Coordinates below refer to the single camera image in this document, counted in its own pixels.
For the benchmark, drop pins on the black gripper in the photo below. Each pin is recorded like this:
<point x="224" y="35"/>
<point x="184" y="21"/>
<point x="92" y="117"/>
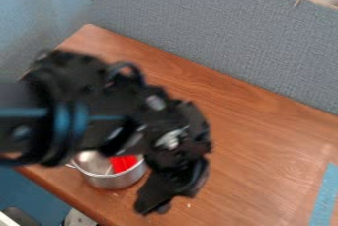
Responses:
<point x="176" y="141"/>

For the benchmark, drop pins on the red plastic block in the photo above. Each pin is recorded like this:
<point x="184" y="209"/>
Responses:
<point x="124" y="163"/>

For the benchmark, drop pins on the metal pot with handles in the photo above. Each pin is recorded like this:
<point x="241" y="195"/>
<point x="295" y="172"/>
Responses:
<point x="97" y="170"/>

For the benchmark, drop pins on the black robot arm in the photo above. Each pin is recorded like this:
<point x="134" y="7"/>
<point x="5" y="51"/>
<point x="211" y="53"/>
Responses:
<point x="76" y="104"/>

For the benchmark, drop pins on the white object under table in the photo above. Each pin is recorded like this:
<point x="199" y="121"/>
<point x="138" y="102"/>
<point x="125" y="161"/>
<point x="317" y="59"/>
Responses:
<point x="76" y="218"/>

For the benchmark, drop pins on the dark object bottom left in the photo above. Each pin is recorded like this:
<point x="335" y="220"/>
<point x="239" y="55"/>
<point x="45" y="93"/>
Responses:
<point x="13" y="216"/>

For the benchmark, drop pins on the blue tape strip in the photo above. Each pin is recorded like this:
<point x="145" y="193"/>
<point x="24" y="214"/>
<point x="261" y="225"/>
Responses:
<point x="325" y="202"/>

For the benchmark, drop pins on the grey fabric divider panel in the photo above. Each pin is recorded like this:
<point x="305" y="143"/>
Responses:
<point x="275" y="43"/>

